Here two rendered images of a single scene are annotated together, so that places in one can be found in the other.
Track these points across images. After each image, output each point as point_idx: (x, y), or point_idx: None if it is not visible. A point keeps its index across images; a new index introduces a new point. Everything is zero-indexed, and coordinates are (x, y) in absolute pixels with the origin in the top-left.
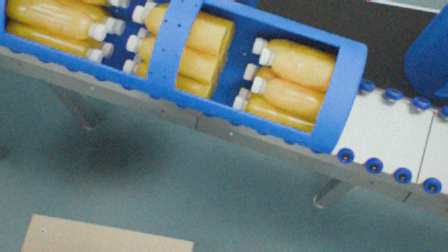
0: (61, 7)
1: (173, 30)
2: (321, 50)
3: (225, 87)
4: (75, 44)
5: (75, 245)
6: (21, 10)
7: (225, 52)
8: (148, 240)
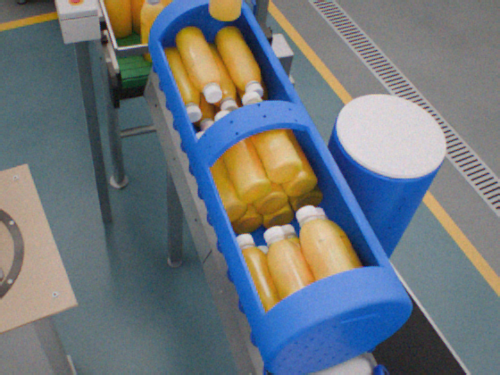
0: (209, 55)
1: (255, 114)
2: None
3: (258, 243)
4: (189, 89)
5: (16, 208)
6: (185, 37)
7: (285, 200)
8: (54, 262)
